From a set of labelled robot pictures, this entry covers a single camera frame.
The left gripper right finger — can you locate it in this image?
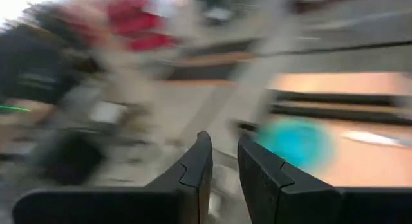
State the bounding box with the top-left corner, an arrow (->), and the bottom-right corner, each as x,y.
237,136 -> 341,224

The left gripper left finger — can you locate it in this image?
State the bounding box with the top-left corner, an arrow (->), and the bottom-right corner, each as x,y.
141,131 -> 214,224

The teal translucent plate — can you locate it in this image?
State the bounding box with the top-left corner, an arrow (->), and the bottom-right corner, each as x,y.
256,117 -> 335,173

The red storage bins rack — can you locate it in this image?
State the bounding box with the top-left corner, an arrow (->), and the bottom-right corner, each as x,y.
106,0 -> 180,53

